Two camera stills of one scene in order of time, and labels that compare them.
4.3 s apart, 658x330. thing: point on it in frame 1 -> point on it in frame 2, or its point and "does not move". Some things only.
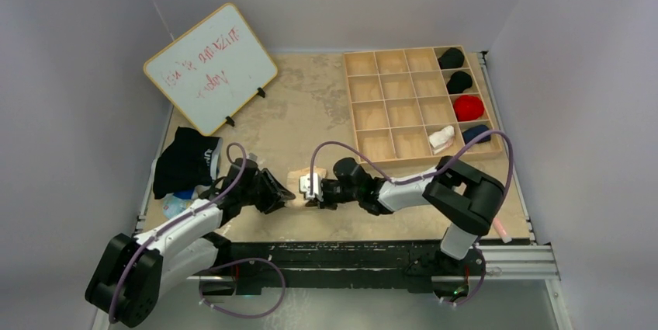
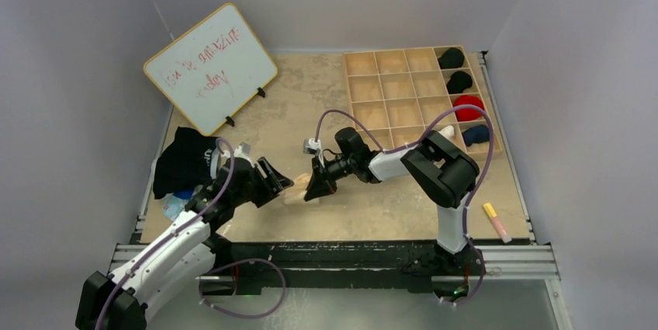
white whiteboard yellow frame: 214,69 does not move
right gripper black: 326,203 -> 322,183
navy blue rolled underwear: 473,131 does not move
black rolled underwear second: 458,81 does not move
